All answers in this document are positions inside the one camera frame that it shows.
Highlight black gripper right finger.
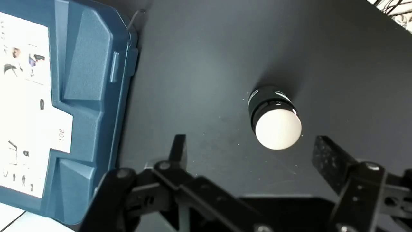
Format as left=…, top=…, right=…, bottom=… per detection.
left=312, top=135, right=412, bottom=232

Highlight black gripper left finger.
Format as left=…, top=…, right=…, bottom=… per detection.
left=79, top=134, right=276, bottom=232

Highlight white paper sheet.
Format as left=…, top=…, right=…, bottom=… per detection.
left=0, top=203, right=75, bottom=232

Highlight blue plastic tool case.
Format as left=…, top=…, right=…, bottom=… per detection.
left=0, top=0, right=138, bottom=225

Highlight black cables on white surface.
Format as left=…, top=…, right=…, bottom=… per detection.
left=370, top=0, right=412, bottom=32

